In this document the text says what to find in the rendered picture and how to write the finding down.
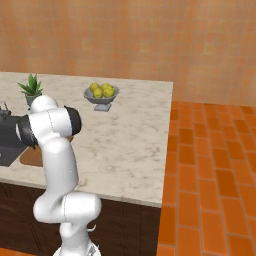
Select green potted succulent plant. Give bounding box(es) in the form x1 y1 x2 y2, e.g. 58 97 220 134
17 73 44 108

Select yellow lemon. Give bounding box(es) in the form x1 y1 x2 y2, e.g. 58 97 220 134
102 85 116 99
92 87 104 99
89 82 101 93

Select brown wooden cutting board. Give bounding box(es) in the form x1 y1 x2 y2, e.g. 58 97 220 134
18 135 75 168

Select grey pedestal fruit bowl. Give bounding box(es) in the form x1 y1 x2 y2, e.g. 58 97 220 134
83 85 121 113

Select dark metal tap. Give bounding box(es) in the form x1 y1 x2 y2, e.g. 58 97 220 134
0 102 13 120

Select dark grey sink basin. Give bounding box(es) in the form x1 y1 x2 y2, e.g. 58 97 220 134
0 114 30 168

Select dark brown counter cabinets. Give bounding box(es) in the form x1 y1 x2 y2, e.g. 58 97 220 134
0 181 162 256

